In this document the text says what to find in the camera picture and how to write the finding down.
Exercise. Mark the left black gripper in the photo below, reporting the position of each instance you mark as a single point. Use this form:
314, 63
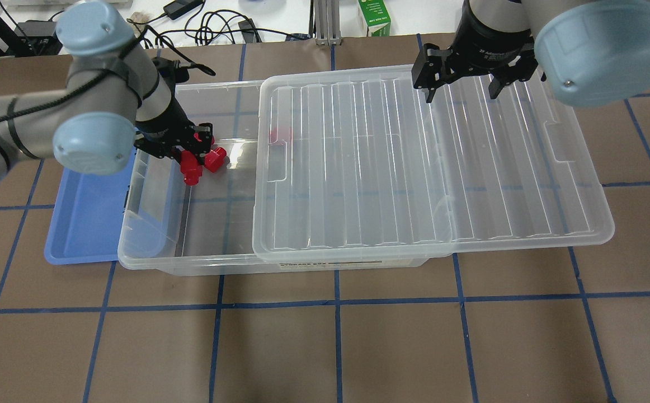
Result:
166, 124

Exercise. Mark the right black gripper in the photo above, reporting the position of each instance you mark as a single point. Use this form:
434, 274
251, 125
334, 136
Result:
490, 42

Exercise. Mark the red block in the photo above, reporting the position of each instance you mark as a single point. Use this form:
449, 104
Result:
215, 159
280, 135
191, 166

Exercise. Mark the clear plastic box lid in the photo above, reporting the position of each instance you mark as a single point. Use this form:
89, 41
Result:
374, 172

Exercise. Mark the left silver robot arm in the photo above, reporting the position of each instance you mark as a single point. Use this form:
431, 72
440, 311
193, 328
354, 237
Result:
116, 99

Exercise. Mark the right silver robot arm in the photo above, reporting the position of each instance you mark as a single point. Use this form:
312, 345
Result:
592, 53

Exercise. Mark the red block in box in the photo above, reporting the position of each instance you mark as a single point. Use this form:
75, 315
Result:
215, 159

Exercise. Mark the clear plastic storage box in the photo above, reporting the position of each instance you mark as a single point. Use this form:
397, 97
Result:
206, 229

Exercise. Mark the red block under lid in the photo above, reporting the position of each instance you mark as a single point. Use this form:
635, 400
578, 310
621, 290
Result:
280, 135

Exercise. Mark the green white carton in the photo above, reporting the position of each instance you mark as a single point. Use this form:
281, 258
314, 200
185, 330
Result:
375, 18

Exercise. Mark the black power adapter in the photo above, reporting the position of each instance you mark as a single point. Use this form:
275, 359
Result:
178, 8

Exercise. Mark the blue plastic tray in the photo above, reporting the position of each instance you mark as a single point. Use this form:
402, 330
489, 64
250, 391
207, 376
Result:
87, 218

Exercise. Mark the aluminium frame post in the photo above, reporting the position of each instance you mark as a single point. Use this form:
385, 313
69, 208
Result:
324, 24

